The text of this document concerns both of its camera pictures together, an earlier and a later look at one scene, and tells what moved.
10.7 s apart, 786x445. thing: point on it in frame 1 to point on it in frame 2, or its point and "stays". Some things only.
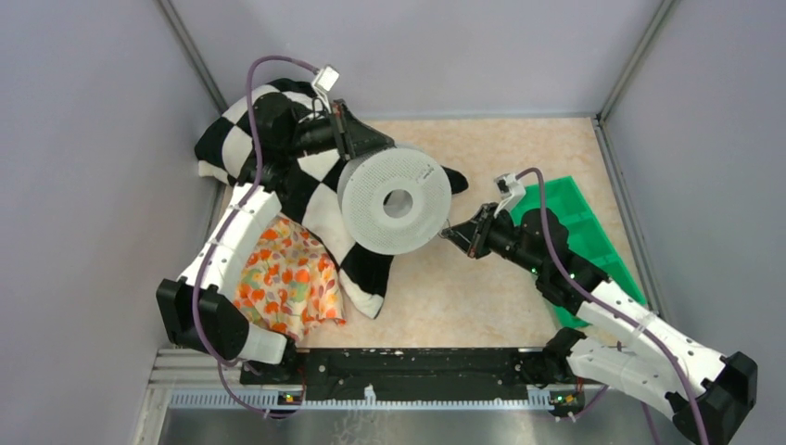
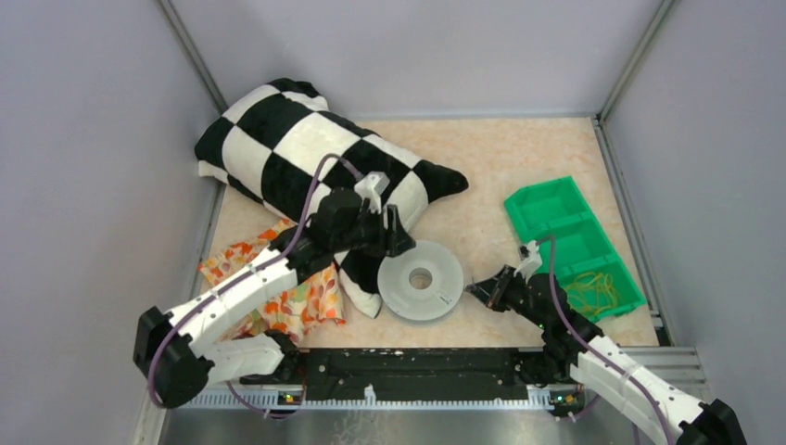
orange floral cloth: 291,281 stays
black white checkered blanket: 253,134 stays
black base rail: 414,374 stays
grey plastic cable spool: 362,184 to 422,283
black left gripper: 350,135 to 390,241
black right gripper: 472,236 to 491,291
